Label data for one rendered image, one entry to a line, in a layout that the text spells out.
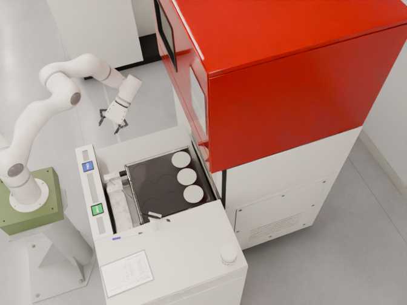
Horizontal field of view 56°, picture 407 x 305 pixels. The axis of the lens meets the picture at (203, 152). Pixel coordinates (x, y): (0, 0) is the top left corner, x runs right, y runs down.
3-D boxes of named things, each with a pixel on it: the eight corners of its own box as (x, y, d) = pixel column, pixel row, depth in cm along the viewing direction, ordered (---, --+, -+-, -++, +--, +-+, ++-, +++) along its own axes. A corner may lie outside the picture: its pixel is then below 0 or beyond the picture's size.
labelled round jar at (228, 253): (232, 249, 173) (233, 241, 165) (238, 263, 169) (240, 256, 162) (218, 253, 172) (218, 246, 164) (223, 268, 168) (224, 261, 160)
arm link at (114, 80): (80, 68, 185) (114, 88, 214) (103, 83, 179) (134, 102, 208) (90, 52, 185) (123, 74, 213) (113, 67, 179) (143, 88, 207)
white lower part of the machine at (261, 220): (263, 143, 323) (275, 71, 254) (310, 230, 279) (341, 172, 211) (183, 168, 311) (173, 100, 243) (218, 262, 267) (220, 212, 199)
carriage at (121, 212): (119, 175, 210) (119, 172, 207) (135, 235, 190) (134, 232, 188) (105, 179, 208) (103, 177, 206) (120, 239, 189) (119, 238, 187)
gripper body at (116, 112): (131, 106, 212) (121, 123, 213) (114, 97, 209) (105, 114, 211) (130, 108, 204) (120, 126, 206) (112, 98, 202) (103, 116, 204)
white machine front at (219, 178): (178, 99, 243) (171, 49, 210) (225, 210, 200) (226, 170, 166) (173, 100, 242) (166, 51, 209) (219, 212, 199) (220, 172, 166)
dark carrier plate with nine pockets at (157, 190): (188, 148, 213) (188, 147, 212) (209, 201, 195) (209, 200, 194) (127, 166, 207) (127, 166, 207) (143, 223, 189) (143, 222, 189)
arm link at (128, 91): (113, 92, 204) (125, 101, 201) (125, 71, 203) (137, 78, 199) (122, 95, 212) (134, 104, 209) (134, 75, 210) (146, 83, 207)
